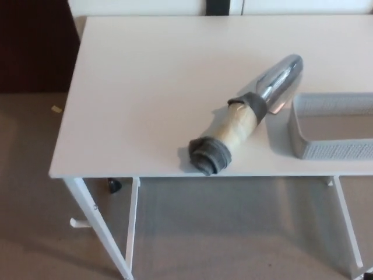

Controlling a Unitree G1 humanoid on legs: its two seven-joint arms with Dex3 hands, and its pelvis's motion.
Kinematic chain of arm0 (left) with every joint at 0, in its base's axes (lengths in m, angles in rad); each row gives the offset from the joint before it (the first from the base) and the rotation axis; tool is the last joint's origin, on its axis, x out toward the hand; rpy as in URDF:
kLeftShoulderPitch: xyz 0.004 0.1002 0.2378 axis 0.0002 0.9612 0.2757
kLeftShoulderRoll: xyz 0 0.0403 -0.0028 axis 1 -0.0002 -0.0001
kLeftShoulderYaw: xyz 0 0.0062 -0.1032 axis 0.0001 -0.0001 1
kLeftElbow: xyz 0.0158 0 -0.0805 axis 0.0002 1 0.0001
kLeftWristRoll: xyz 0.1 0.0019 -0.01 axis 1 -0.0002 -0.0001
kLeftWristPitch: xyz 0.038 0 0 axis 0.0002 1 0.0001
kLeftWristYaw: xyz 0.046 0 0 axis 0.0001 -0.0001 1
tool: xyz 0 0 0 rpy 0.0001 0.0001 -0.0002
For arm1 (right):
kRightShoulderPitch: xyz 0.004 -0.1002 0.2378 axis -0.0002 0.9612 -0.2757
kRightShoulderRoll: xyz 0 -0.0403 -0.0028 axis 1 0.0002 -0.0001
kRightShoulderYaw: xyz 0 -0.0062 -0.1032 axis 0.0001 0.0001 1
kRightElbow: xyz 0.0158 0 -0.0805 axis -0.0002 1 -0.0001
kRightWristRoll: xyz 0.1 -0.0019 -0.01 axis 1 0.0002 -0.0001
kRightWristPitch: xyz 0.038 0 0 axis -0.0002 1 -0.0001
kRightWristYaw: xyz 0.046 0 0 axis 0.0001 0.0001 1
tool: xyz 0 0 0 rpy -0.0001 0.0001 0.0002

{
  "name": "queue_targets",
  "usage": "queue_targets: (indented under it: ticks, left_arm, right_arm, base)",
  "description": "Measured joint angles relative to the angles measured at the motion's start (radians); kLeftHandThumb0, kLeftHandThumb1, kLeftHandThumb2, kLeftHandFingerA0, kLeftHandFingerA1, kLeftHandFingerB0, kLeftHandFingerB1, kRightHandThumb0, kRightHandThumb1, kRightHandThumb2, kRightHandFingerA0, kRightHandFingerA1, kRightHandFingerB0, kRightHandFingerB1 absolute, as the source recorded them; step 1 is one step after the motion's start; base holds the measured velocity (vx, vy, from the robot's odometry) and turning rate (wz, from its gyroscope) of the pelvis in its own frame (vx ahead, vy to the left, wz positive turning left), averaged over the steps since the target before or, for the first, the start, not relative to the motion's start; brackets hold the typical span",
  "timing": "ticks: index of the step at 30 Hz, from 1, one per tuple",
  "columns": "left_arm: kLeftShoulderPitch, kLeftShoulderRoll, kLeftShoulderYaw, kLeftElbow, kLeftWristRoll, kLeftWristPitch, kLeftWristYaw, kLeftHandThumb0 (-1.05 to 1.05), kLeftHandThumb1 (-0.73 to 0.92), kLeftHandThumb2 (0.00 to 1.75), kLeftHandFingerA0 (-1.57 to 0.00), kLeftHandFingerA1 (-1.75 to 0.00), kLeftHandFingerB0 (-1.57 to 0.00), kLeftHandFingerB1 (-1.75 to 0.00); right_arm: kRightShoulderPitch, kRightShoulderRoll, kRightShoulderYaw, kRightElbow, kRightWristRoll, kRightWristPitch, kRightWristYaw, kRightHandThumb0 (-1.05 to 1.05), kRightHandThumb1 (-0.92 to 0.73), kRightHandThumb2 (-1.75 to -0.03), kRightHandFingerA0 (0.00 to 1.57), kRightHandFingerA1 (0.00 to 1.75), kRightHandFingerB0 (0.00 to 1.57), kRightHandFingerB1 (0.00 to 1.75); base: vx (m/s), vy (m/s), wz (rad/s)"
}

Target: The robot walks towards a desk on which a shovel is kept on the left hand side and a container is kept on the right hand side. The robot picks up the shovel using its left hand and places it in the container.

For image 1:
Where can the white desk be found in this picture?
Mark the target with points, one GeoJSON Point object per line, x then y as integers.
{"type": "Point", "coordinates": [87, 204]}

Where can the white desk side hook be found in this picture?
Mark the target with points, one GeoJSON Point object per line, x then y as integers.
{"type": "Point", "coordinates": [77, 223]}

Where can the grey mesh container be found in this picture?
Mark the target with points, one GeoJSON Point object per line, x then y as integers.
{"type": "Point", "coordinates": [335, 151]}

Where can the small black floor object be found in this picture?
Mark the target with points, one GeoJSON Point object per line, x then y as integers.
{"type": "Point", "coordinates": [114, 185]}

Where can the small yellow tape piece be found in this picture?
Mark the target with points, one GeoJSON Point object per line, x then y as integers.
{"type": "Point", "coordinates": [56, 108]}

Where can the black chair back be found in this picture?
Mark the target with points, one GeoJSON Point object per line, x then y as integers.
{"type": "Point", "coordinates": [218, 6]}

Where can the white cabinet fronts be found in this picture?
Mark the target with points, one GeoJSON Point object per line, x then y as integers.
{"type": "Point", "coordinates": [131, 6]}

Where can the dark brown cabinet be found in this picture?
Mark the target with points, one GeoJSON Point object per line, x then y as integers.
{"type": "Point", "coordinates": [35, 43]}

